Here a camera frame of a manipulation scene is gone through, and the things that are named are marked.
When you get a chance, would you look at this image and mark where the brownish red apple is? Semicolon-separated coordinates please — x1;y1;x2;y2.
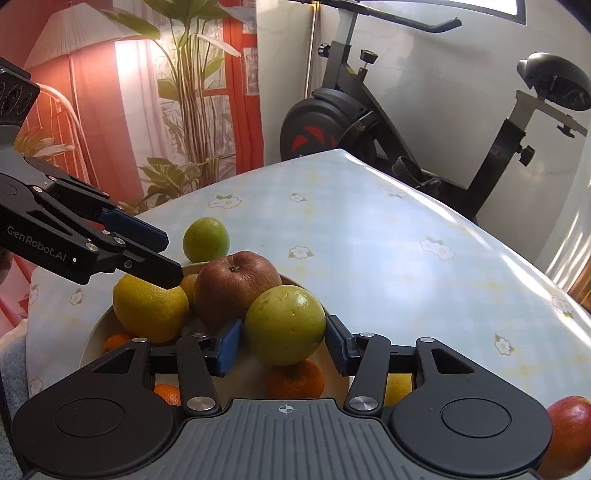
193;250;283;335

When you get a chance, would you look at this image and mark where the metal pipe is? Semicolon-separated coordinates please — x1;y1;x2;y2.
305;0;320;100

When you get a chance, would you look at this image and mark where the floral tablecloth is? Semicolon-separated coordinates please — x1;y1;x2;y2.
27;148;591;462

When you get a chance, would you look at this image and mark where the large yellow lemon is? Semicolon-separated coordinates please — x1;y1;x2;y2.
384;373;414;407

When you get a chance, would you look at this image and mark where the printed plant backdrop cloth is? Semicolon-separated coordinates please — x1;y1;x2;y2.
0;0;264;333

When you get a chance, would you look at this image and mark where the small orange tangerine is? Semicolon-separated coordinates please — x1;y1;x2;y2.
154;384;182;408
265;359;325;400
102;333;136;355

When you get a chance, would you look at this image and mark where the small brown longan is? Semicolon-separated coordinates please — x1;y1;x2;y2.
179;274;200;308

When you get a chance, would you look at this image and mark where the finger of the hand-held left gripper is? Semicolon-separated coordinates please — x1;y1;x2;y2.
23;157;170;254
28;184;184;290

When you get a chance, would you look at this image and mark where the yellow-green jujube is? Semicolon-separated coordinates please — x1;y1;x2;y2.
244;285;327;367

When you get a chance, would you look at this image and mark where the black exercise bike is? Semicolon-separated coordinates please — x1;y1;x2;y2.
279;0;591;222

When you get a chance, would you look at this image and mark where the dark red apple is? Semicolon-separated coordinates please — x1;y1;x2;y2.
539;395;591;480

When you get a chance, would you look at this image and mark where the window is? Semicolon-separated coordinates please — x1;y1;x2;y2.
462;0;528;26

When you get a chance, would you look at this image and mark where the cream round plate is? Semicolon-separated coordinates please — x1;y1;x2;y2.
78;261;347;409

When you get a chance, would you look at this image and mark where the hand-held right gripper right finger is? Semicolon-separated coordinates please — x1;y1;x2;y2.
324;315;476;416

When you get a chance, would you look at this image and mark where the green lime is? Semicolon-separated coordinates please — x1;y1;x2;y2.
183;217;230;264

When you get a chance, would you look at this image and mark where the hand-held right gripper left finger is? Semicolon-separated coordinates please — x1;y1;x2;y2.
76;318;245;416

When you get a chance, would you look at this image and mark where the wooden cabinet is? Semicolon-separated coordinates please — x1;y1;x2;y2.
568;272;591;320

